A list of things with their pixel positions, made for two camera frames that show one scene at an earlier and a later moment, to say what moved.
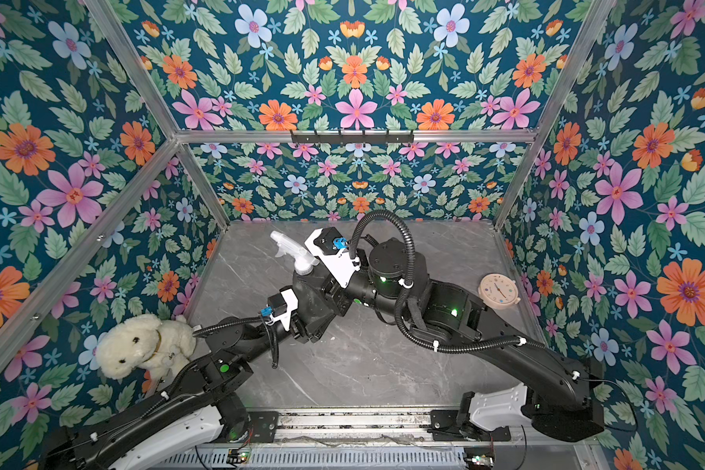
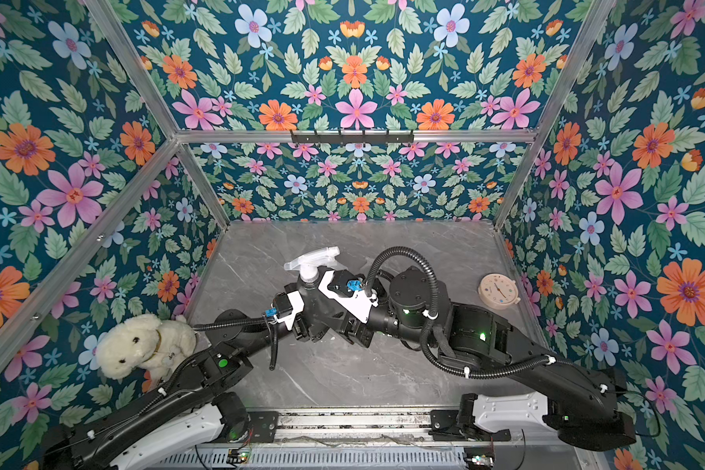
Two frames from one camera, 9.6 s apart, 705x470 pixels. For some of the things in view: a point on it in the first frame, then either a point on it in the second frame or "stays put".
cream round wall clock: [498, 290] stays put
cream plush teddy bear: [161, 348] stays put
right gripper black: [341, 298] to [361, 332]
